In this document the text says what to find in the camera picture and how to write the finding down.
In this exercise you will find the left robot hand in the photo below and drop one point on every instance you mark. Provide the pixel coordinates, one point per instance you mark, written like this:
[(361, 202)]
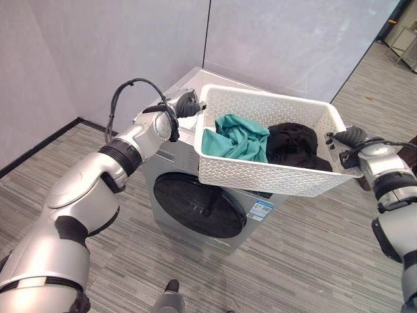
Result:
[(186, 105)]

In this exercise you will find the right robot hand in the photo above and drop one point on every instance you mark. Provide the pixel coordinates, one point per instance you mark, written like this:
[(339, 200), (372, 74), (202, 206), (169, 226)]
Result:
[(349, 136)]

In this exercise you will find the white perforated laundry basket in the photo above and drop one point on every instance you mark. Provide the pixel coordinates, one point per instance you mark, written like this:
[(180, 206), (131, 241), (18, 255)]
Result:
[(260, 143)]

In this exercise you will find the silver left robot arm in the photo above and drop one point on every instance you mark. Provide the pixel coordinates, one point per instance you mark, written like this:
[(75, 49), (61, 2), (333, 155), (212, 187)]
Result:
[(78, 199)]

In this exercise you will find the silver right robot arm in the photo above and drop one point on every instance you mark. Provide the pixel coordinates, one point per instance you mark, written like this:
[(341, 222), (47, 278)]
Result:
[(387, 172)]

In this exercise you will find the round dark washer door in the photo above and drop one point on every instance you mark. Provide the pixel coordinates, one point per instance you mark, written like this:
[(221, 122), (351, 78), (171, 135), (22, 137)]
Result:
[(199, 204)]

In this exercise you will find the black garment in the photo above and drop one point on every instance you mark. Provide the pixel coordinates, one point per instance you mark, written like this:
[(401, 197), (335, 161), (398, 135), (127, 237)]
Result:
[(294, 146)]

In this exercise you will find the teal garment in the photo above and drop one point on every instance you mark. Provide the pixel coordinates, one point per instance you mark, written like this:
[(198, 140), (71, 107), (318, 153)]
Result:
[(239, 138)]

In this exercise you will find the silver front-load washing machine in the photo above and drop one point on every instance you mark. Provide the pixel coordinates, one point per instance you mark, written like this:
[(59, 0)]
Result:
[(195, 169)]

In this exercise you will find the blue energy label sticker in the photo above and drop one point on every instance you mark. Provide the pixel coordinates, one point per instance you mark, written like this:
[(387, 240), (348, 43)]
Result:
[(259, 210)]

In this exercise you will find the silver robot leg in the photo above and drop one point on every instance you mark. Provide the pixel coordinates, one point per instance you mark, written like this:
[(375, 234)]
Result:
[(168, 298)]

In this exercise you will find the metal frame table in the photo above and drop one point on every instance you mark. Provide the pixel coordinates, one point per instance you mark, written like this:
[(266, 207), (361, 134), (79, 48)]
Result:
[(402, 42)]

